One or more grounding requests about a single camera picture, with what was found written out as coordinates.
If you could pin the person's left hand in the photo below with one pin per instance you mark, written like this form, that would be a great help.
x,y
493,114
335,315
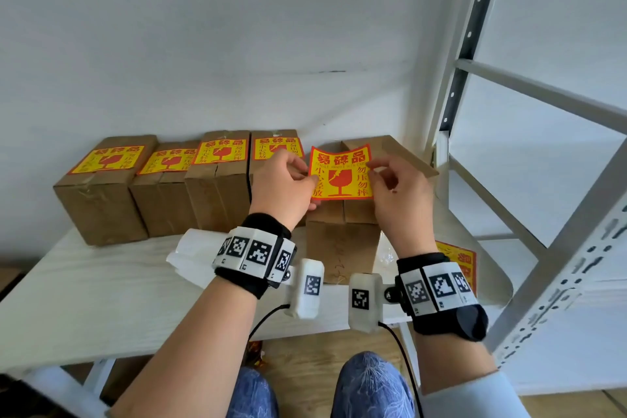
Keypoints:
x,y
277,192

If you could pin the person's right hand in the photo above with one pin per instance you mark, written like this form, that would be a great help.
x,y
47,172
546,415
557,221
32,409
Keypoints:
x,y
404,212

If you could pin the person's left thumb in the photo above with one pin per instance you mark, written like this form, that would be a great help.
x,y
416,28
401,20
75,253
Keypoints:
x,y
304,178

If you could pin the person's right thumb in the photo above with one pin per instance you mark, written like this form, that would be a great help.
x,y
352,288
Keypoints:
x,y
379,179

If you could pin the yellow red fragile sticker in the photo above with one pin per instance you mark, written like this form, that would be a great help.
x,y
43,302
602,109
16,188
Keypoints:
x,y
338,172

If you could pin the person's right forearm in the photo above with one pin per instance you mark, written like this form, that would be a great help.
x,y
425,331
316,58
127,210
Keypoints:
x,y
460,373

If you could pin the person's left forearm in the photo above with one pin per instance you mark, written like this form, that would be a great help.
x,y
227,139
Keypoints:
x,y
196,354

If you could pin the cardboard box with yellow sticker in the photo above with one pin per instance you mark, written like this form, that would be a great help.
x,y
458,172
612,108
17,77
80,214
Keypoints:
x,y
98,207
164,202
218,197
269,141

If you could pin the plain cardboard box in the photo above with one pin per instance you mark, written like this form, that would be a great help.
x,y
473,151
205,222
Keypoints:
x,y
343,241

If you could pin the left black marker wristband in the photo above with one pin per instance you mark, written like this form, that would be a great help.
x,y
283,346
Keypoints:
x,y
254,251

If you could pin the black marker wristband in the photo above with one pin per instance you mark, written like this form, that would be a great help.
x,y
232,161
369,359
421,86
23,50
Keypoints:
x,y
254,251
441,290

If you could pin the yellow red sticker sheet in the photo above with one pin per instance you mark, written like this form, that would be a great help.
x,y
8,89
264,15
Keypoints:
x,y
460,258

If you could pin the right black marker wristband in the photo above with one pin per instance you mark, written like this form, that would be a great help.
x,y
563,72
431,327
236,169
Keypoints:
x,y
441,290

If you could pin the white crumpled backing paper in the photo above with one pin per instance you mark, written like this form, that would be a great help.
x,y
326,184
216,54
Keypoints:
x,y
193,253

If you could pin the orange snack wrapper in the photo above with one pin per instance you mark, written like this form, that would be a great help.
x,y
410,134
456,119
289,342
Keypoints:
x,y
257,354

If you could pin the white metal shelf rack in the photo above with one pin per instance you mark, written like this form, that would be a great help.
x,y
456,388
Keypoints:
x,y
563,246

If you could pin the person's right leg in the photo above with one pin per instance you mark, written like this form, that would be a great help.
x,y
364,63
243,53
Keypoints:
x,y
372,388

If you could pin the person's leg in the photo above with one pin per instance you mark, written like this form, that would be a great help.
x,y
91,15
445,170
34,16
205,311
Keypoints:
x,y
252,395
372,388

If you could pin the person's left leg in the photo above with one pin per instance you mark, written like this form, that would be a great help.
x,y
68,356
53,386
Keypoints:
x,y
252,395

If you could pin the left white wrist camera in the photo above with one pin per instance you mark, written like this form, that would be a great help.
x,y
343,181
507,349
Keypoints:
x,y
306,290

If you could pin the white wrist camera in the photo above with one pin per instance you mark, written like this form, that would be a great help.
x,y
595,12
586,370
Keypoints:
x,y
306,290
365,302

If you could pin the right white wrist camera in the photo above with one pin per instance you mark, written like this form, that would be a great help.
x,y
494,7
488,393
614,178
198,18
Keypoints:
x,y
365,302

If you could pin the white table frame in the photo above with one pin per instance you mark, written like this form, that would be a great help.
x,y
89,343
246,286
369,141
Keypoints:
x,y
73,390

